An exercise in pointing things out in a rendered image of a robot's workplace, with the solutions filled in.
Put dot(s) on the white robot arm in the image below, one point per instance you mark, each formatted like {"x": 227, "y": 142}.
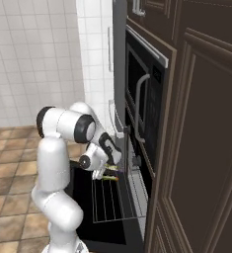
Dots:
{"x": 53, "y": 171}

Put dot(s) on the black microwave oven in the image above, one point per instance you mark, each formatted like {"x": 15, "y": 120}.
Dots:
{"x": 152, "y": 108}

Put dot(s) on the built-in oven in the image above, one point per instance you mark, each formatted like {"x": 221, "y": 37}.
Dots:
{"x": 139, "y": 191}

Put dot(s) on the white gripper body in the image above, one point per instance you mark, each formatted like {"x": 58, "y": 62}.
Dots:
{"x": 98, "y": 172}

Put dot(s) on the grey fridge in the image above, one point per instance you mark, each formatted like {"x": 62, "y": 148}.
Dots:
{"x": 119, "y": 66}

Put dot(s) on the black oven door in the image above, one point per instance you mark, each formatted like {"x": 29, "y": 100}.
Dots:
{"x": 88, "y": 204}

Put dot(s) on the multicoloured fish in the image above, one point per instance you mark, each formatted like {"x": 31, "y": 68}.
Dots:
{"x": 111, "y": 178}

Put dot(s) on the dark brown tall cabinet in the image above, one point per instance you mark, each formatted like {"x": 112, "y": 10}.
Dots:
{"x": 203, "y": 131}

